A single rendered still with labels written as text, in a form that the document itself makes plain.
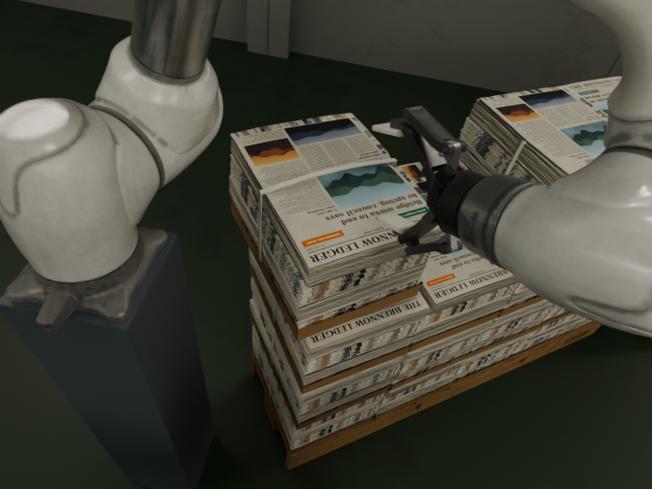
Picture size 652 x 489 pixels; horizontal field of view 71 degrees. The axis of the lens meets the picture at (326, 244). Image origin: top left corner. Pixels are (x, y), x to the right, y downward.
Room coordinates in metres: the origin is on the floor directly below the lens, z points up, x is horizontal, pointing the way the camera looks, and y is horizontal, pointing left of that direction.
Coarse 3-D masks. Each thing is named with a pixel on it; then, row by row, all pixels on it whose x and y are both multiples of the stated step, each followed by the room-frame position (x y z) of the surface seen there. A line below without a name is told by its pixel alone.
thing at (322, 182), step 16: (352, 160) 0.73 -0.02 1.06; (368, 160) 0.73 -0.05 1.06; (288, 176) 0.65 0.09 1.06; (320, 176) 0.66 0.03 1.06; (336, 176) 0.67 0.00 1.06; (352, 176) 0.68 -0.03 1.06; (368, 176) 0.69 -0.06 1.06; (272, 192) 0.60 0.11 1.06; (288, 192) 0.60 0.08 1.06; (304, 192) 0.61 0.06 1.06; (256, 224) 0.62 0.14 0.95; (256, 240) 0.61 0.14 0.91
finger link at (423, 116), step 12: (408, 108) 0.51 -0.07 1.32; (420, 108) 0.52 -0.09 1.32; (408, 120) 0.50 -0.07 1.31; (420, 120) 0.49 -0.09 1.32; (432, 120) 0.49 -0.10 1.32; (420, 132) 0.48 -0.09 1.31; (432, 132) 0.47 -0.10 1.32; (444, 132) 0.47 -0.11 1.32; (432, 144) 0.46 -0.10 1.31; (444, 144) 0.44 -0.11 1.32
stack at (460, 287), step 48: (432, 288) 0.63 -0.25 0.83; (480, 288) 0.66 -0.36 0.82; (528, 288) 0.78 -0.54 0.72; (288, 336) 0.52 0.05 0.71; (336, 336) 0.47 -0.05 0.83; (384, 336) 0.52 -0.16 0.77; (432, 336) 0.63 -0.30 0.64; (480, 336) 0.73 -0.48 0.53; (528, 336) 0.89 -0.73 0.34; (288, 384) 0.50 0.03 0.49; (336, 384) 0.48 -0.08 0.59; (384, 384) 0.58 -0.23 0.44; (432, 384) 0.69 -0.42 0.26; (288, 432) 0.46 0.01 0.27; (336, 432) 0.52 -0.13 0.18
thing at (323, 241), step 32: (320, 192) 0.62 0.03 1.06; (352, 192) 0.63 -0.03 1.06; (384, 192) 0.65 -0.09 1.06; (416, 192) 0.66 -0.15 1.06; (288, 224) 0.52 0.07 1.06; (320, 224) 0.53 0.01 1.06; (352, 224) 0.55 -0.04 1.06; (288, 256) 0.50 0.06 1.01; (320, 256) 0.46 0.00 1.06; (352, 256) 0.48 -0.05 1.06; (384, 256) 0.52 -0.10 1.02; (416, 256) 0.58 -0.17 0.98; (288, 288) 0.48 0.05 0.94; (320, 288) 0.46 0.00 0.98; (352, 288) 0.50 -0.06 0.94; (384, 288) 0.55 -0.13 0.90; (320, 320) 0.47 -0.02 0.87
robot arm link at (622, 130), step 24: (576, 0) 0.38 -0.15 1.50; (600, 0) 0.37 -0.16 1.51; (624, 0) 0.37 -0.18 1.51; (648, 0) 0.38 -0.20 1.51; (624, 24) 0.38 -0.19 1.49; (648, 24) 0.38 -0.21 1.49; (624, 48) 0.39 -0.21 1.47; (648, 48) 0.38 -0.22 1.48; (624, 72) 0.40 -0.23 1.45; (648, 72) 0.38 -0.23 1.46; (624, 96) 0.39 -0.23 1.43; (648, 96) 0.37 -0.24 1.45; (624, 120) 0.37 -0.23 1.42; (648, 120) 0.36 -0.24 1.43; (624, 144) 0.36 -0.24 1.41; (648, 144) 0.34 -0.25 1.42
